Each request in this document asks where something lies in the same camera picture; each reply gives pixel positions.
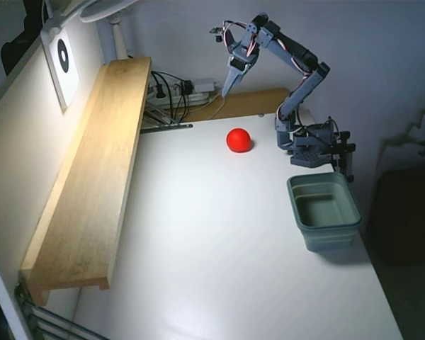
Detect grey-blue gripper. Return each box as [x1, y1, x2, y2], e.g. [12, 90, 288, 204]
[221, 32, 259, 98]

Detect red ball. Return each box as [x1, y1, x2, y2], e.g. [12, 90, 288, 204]
[226, 127, 252, 154]

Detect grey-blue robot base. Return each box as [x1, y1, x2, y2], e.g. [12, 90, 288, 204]
[275, 116, 337, 167]

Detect grey plastic container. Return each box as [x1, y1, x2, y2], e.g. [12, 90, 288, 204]
[286, 172, 363, 253]

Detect wooden back ledge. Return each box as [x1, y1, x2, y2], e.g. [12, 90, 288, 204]
[178, 87, 291, 123]

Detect grey power adapter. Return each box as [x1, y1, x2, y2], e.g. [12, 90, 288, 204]
[191, 78, 215, 94]

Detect white power strip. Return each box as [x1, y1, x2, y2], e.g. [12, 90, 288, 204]
[147, 90, 213, 107]

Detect black table clamp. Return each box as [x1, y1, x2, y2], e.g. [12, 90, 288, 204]
[331, 130, 357, 183]

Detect long wooden shelf board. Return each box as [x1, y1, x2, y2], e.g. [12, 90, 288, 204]
[20, 56, 153, 307]

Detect dark box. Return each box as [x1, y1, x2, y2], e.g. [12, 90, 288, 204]
[370, 166, 425, 265]

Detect thin white cable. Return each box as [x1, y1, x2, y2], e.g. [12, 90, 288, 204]
[207, 92, 227, 120]

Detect black cable bundle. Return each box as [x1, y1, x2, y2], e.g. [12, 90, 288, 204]
[150, 70, 194, 123]

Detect metal shelf bracket rail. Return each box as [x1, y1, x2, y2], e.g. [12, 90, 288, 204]
[140, 109, 194, 135]

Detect white lamp post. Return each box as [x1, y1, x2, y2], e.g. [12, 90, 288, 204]
[108, 19, 128, 60]

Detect white card with black ring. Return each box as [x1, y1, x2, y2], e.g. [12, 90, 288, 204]
[40, 26, 81, 114]

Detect metal frame rails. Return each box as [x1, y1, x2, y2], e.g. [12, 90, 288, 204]
[13, 283, 111, 340]

